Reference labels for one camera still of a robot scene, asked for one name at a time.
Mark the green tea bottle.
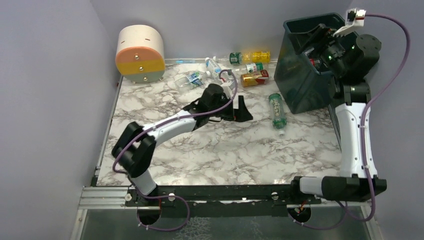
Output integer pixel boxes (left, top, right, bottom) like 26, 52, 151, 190
268, 93, 287, 135

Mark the round pastel drawer cabinet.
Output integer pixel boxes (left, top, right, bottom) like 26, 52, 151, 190
115, 24, 166, 84

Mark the clear bottle red label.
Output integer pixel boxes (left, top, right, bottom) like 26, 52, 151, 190
309, 58, 322, 69

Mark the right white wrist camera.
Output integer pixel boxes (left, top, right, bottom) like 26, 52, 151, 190
332, 8, 367, 37

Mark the yellow bottle green label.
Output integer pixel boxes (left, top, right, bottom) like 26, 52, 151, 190
228, 51, 271, 65

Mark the amber tea bottle red label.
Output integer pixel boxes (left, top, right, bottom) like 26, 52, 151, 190
240, 70, 270, 88

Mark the dark green plastic bin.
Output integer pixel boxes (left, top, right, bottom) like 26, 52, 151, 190
274, 13, 358, 114

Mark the crushed clear bottle blue-green label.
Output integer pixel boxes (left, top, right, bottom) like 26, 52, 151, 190
174, 71, 210, 91

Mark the tall clear bottle blue label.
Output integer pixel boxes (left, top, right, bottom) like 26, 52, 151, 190
204, 57, 222, 81

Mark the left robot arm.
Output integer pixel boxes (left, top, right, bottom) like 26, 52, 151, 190
111, 83, 253, 197

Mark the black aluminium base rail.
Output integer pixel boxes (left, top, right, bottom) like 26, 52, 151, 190
78, 184, 339, 218

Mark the clear bottle green cap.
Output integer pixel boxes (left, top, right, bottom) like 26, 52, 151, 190
234, 62, 264, 75

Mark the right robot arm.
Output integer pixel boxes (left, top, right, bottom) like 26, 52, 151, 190
288, 24, 387, 202

